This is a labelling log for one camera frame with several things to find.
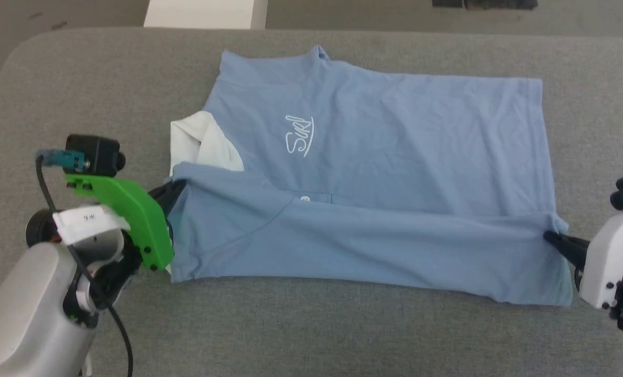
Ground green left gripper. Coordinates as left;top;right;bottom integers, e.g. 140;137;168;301
64;175;188;271

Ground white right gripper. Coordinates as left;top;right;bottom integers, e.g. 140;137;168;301
543;206;623;310

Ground light blue polo shirt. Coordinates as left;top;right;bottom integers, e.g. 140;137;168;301
169;45;574;307

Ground grey fabric sofa seat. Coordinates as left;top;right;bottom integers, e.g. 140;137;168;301
0;27;623;377

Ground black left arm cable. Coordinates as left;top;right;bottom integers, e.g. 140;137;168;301
35;149;135;377

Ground white box pedestal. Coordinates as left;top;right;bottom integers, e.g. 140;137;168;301
144;0;268;30

